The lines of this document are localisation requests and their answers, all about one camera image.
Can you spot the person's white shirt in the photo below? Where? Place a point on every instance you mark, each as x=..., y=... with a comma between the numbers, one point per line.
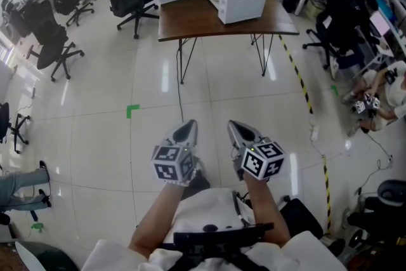
x=209, y=209

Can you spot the pale storage crate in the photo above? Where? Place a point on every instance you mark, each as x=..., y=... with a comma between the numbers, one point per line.
x=314, y=9

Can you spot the pink laptop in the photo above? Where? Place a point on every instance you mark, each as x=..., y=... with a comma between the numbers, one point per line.
x=379, y=23

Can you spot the black bag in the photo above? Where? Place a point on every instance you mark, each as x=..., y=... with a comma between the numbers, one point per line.
x=301, y=215

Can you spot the black chest mount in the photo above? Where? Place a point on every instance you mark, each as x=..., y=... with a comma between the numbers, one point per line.
x=215, y=239

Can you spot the white power strip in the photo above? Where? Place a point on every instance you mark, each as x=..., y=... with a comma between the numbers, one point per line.
x=314, y=134

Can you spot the brown wooden table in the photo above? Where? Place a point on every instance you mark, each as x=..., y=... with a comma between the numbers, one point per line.
x=190, y=19

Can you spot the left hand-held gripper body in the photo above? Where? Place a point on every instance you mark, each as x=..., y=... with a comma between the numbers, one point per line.
x=168, y=169

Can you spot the person's right forearm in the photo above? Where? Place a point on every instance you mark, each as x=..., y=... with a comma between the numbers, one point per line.
x=266, y=212

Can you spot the person's left forearm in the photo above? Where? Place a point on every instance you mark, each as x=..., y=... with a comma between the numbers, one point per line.
x=152, y=219

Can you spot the yellow black hazard tape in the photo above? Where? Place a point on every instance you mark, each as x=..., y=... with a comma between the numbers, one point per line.
x=299, y=79

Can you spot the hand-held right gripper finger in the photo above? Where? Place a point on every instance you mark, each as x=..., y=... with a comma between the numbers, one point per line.
x=253, y=132
x=234, y=136

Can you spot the green corner tape mark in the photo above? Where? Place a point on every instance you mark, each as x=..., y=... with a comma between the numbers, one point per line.
x=129, y=111

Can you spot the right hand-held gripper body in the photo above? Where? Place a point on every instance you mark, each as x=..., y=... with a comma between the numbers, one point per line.
x=255, y=165

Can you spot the short green tape strip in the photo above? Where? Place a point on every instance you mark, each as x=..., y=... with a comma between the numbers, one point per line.
x=335, y=89

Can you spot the black wheeled machine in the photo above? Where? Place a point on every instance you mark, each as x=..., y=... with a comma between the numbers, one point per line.
x=380, y=222

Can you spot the dark green bin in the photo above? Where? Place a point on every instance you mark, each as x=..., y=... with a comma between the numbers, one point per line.
x=47, y=258

